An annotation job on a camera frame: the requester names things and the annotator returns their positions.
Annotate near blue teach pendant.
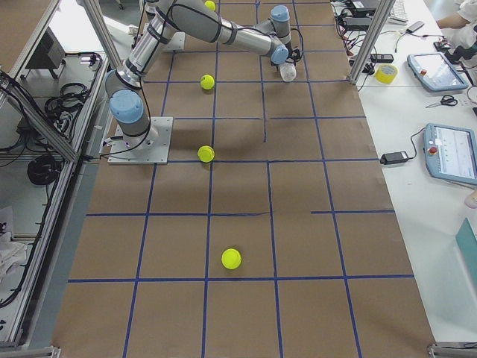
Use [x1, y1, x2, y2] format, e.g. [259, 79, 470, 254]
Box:
[423, 123, 476, 186]

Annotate tennis ball near table edge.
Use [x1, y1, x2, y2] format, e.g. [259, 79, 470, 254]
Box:
[221, 248, 242, 270]

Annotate white crumpled cloth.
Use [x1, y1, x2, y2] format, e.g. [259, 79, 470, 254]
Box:
[0, 207, 28, 279]

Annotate coiled black cables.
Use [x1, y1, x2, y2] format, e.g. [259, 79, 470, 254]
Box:
[26, 153, 63, 187]

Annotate far blue teach pendant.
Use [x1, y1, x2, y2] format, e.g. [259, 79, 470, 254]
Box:
[407, 52, 468, 92]

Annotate aluminium frame post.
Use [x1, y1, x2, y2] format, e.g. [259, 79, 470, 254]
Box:
[347, 0, 395, 85]

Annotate yellow tape roll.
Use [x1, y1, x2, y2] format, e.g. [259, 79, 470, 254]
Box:
[375, 63, 398, 84]

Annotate black scissors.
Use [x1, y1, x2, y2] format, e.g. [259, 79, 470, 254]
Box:
[426, 95, 458, 108]

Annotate white blue tennis ball can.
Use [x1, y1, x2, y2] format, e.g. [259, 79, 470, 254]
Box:
[279, 62, 297, 83]

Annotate blue teach pendant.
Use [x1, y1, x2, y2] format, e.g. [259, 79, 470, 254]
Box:
[407, 52, 468, 92]
[423, 123, 476, 186]

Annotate tennis ball between bases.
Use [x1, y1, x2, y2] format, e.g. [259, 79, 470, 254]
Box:
[200, 74, 215, 90]

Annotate tennis ball near base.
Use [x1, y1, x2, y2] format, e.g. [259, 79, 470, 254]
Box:
[197, 145, 215, 163]
[204, 0, 216, 11]

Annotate black power adapter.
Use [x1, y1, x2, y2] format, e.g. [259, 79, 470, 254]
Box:
[379, 151, 409, 165]

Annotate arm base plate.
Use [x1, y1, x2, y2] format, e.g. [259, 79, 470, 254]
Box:
[158, 32, 186, 52]
[107, 116, 174, 165]

